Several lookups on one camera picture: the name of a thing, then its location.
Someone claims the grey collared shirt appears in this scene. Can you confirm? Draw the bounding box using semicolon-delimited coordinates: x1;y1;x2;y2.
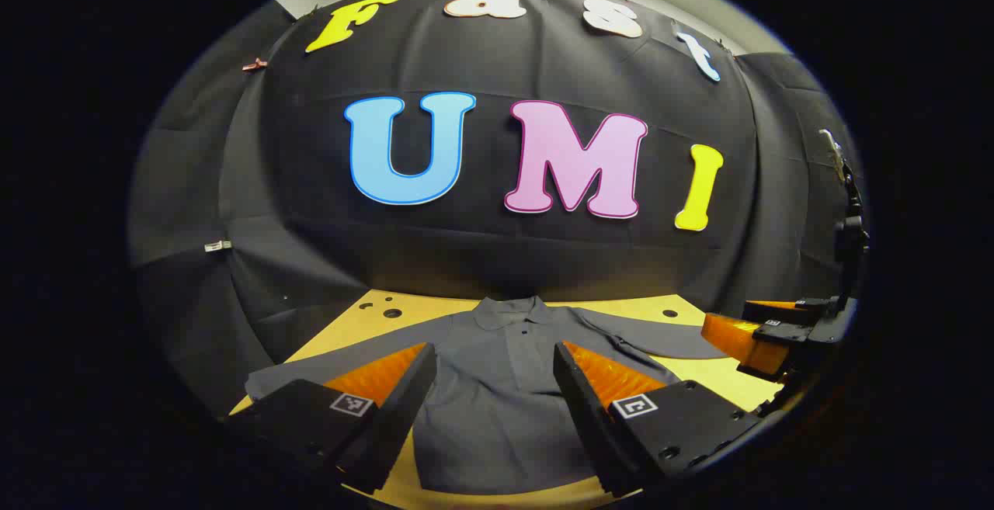
245;296;731;495

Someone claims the black backdrop cloth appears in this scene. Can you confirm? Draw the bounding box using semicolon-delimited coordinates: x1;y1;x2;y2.
128;0;864;418

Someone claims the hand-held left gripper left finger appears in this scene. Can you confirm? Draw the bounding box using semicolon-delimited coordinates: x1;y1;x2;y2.
225;342;437;495

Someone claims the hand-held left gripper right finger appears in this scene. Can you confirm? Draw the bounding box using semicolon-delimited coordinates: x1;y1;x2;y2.
553;341;766;498

